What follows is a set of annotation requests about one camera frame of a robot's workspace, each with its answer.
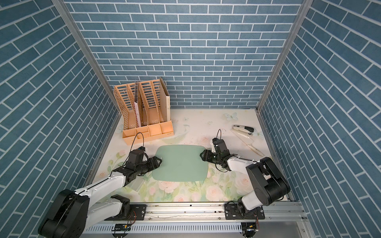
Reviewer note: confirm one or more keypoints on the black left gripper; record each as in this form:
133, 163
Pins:
153, 165

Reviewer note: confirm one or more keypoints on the aluminium left corner post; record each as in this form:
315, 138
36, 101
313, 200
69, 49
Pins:
77, 35

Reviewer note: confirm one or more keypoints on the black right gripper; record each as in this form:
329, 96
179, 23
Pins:
207, 155

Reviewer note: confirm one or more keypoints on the aluminium corner post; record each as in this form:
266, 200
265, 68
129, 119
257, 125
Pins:
305, 6
77, 35

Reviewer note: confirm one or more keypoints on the white perforated cable duct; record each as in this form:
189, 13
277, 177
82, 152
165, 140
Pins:
160, 228

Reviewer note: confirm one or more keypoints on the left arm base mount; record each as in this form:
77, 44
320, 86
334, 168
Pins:
132, 212

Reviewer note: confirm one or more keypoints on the mint green cutting board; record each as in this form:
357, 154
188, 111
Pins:
180, 163

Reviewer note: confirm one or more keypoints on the beige and black stapler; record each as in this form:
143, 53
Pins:
243, 129

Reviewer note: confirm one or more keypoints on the green circuit board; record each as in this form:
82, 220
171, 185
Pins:
121, 228

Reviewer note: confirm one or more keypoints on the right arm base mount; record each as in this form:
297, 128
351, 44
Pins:
237, 211

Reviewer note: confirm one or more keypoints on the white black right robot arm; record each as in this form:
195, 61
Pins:
268, 183

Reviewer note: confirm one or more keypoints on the aluminium front rail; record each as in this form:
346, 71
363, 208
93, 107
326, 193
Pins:
161, 212

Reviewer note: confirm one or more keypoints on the aluminium right corner post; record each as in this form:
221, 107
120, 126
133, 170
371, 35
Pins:
305, 6

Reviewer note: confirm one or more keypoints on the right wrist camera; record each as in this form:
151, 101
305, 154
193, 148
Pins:
215, 144

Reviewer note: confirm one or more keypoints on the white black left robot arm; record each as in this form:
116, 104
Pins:
74, 211

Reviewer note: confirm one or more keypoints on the white speckled cleaver knife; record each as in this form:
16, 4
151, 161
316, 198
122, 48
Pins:
247, 141

